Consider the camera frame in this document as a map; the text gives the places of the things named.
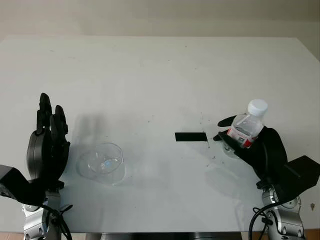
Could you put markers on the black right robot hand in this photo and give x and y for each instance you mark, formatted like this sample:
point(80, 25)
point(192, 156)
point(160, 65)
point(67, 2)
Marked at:
point(272, 155)

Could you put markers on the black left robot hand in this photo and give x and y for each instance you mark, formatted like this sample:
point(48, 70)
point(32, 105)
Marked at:
point(40, 155)

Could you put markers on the clear plastic water bottle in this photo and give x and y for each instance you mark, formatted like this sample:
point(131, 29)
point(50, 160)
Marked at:
point(246, 127)

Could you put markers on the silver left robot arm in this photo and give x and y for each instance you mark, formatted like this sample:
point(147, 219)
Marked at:
point(31, 222)

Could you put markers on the clear glass bowl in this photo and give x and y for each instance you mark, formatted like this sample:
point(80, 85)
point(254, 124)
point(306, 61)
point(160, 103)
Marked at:
point(105, 163)

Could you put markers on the black tape strip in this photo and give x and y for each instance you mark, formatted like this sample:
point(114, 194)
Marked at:
point(191, 137)

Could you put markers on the dark robot torso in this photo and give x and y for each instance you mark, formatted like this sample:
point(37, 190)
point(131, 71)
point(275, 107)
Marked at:
point(170, 236)

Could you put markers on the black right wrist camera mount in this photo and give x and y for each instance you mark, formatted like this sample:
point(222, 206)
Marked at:
point(300, 175)

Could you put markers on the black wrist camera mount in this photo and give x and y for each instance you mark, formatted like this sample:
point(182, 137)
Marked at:
point(17, 183)
point(300, 175)

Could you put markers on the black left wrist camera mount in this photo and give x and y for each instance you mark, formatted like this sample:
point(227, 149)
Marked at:
point(17, 183)

